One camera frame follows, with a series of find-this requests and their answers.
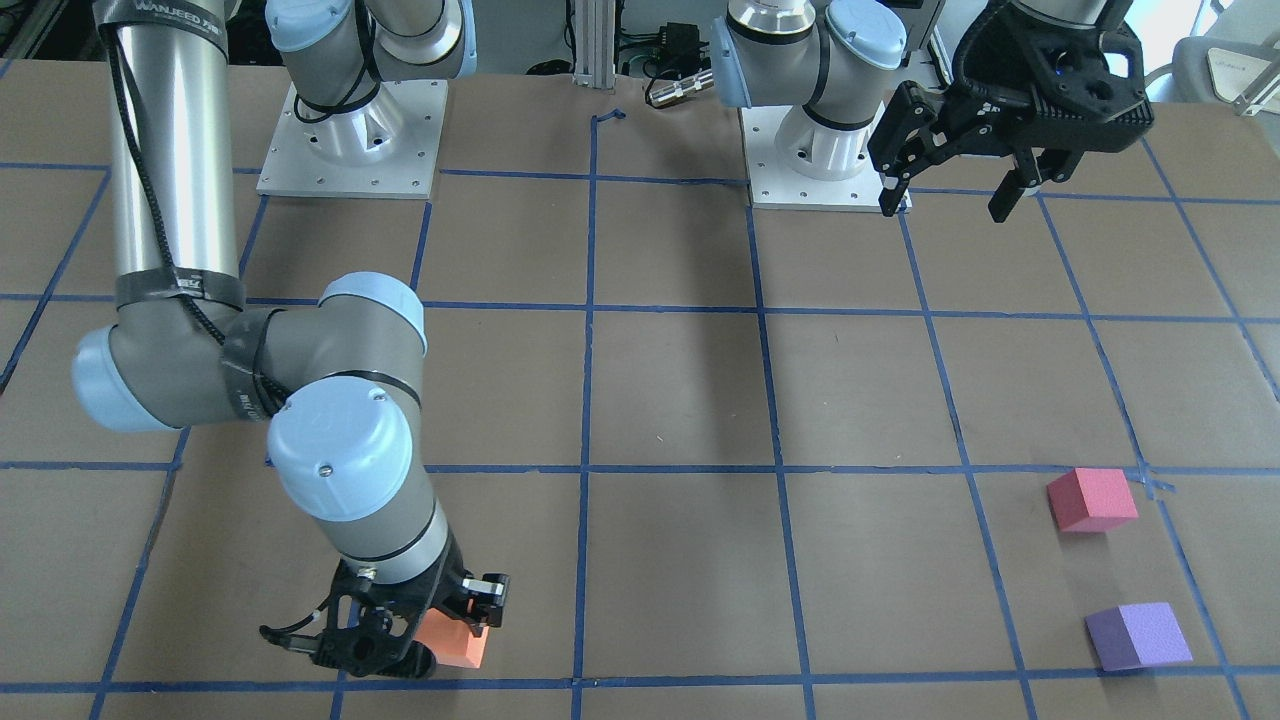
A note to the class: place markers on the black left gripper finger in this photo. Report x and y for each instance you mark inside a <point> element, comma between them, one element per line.
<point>1029,173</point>
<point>897,171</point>

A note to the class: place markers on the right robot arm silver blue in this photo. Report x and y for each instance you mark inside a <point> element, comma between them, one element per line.
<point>338,384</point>

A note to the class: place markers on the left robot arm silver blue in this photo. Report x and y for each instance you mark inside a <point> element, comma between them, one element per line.
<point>837,59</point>

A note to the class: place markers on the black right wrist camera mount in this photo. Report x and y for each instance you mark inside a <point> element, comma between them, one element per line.
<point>361,646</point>

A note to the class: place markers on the pink foam cube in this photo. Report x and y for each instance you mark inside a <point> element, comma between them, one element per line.
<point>1091,500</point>

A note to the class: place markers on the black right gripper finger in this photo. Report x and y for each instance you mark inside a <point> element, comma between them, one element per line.
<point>417,663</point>
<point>478,618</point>

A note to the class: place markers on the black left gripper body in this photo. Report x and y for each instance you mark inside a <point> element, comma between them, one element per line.
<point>1002,57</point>

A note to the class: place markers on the silver metal connector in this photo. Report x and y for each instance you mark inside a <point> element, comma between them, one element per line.
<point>662,94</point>

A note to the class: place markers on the orange foam cube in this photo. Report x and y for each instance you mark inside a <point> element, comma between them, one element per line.
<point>451,641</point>

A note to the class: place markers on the aluminium frame post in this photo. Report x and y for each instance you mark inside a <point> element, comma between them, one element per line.
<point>594,27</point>

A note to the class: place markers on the purple foam cube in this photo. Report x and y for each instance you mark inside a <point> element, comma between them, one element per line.
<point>1137,636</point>

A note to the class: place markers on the brown paper table mat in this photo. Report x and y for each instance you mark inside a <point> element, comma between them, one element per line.
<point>739,463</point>

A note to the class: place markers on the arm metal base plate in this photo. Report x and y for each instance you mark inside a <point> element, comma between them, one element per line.
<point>385,150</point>
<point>796,163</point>

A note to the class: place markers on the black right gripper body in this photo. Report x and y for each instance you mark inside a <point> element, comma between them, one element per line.
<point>447,583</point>

